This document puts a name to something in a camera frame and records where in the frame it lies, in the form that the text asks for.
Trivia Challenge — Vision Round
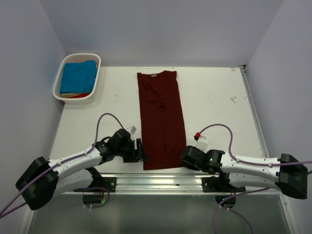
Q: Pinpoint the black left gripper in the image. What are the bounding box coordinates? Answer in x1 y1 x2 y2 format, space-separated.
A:
115 137 148 162

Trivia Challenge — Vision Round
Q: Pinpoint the dark red t shirt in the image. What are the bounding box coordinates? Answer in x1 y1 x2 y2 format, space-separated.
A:
137 71 186 170

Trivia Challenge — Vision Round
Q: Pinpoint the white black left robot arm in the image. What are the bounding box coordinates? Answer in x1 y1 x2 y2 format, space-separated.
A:
16 129 148 210

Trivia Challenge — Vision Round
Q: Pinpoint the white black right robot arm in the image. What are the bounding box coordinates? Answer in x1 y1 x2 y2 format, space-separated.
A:
181 146 308 199

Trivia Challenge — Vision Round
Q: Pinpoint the red folded t shirt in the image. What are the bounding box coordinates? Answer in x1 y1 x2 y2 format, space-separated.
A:
72 93 90 98

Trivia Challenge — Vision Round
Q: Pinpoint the beige folded t shirt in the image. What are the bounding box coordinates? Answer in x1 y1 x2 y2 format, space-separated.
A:
60 93 80 98

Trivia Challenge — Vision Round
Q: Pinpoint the white plastic laundry basket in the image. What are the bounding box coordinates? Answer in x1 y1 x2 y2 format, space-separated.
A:
53 53 101 104

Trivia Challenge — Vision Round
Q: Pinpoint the blue folded t shirt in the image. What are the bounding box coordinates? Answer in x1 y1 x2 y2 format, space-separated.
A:
60 60 98 94

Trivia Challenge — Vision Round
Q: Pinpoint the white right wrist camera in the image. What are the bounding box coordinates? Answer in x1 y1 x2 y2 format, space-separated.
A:
194 132 209 152

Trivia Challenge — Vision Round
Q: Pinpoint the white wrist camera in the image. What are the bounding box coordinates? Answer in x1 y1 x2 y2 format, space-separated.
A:
194 132 209 152
126 126 137 135

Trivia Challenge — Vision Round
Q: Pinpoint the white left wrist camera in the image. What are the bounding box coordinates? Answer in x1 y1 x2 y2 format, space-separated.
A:
126 126 137 135

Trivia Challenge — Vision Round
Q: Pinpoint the aluminium table front rail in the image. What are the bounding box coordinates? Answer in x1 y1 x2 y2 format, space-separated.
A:
55 172 280 195

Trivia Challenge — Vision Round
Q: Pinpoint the aluminium table rail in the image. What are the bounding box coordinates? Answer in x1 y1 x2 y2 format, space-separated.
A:
239 65 270 158
55 172 280 195

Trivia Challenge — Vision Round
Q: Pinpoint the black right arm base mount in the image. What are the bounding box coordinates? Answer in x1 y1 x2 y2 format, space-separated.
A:
201 176 246 193

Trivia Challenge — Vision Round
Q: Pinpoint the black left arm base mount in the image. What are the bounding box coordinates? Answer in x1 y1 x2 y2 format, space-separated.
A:
76 177 117 193

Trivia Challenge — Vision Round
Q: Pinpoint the aluminium table right rail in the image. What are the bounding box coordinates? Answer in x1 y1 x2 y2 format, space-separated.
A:
239 65 270 158

